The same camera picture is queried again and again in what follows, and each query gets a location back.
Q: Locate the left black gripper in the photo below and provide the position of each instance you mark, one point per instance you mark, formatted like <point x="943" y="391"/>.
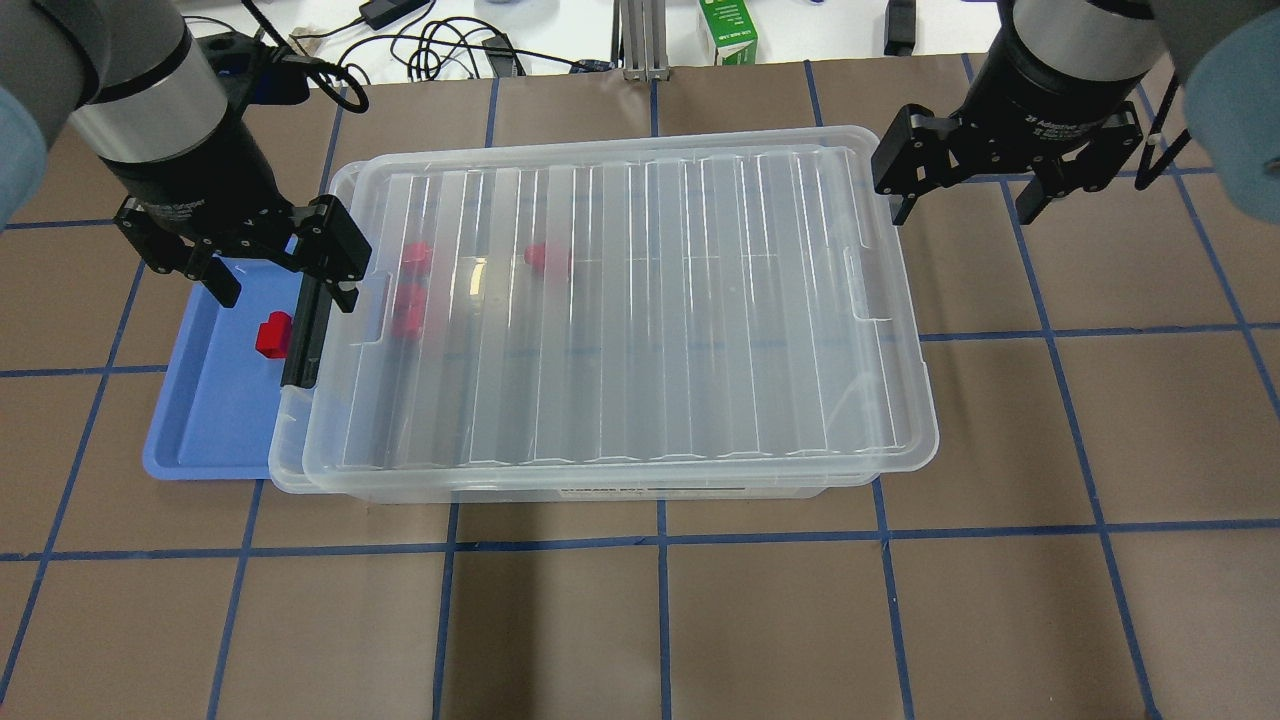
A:
<point x="192" y="180"/>

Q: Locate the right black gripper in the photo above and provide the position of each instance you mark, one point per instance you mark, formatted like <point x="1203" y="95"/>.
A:
<point x="1040" y="100"/>

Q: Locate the red block from tray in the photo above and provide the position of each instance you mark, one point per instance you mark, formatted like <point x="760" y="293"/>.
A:
<point x="273" y="338"/>

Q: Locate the clear plastic box lid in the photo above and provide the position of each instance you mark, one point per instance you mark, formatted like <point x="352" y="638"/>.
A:
<point x="620" y="310"/>

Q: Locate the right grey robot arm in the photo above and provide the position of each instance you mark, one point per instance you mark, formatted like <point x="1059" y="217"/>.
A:
<point x="1224" y="56"/>

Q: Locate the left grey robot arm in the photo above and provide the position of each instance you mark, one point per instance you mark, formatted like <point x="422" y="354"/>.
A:
<point x="141" y="91"/>

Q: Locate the red block box centre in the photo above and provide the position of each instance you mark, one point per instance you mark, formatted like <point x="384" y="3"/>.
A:
<point x="550" y="260"/>

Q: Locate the clear plastic storage box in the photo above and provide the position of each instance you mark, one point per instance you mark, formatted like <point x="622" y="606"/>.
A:
<point x="300" y="440"/>

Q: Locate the red block upper left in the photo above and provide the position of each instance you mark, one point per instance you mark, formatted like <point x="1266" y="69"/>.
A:
<point x="416" y="259"/>

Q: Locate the red block middle left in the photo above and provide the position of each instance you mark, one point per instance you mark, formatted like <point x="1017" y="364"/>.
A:
<point x="410" y="298"/>

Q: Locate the red block lower left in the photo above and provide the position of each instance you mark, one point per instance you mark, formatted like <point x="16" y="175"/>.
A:
<point x="409" y="322"/>

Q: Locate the blue plastic tray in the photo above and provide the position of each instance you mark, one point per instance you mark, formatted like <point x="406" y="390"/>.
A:
<point x="215" y="415"/>

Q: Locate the black device on desk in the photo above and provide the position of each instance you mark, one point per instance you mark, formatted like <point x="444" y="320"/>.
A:
<point x="899" y="28"/>

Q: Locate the black power adapter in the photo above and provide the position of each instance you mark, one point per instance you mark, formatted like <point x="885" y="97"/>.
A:
<point x="378" y="14"/>

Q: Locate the green white carton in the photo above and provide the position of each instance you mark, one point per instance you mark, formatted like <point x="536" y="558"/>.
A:
<point x="730" y="32"/>

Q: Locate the black box latch handle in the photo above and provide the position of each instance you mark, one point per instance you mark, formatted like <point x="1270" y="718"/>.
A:
<point x="308" y="331"/>

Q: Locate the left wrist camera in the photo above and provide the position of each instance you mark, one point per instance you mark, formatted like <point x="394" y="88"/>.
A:
<point x="255" y="73"/>

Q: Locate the aluminium frame post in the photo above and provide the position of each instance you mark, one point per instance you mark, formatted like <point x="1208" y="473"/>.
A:
<point x="639" y="40"/>

